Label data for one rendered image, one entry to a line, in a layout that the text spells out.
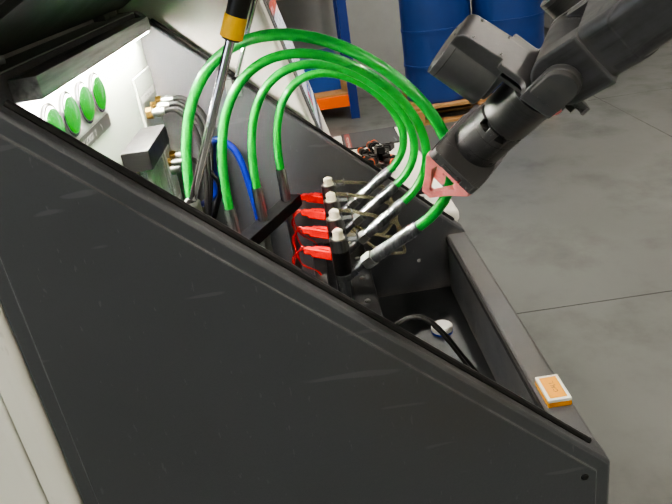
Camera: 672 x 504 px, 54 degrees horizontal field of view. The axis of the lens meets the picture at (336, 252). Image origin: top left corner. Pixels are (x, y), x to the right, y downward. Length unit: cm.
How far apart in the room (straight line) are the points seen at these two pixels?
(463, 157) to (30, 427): 53
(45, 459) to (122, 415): 10
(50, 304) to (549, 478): 56
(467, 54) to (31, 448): 58
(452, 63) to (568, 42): 11
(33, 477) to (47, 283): 23
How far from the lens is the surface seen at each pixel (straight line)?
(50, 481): 79
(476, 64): 68
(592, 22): 62
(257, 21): 125
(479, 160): 74
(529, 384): 93
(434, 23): 561
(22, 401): 73
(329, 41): 80
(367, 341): 65
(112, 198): 60
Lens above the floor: 152
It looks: 25 degrees down
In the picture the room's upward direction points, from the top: 9 degrees counter-clockwise
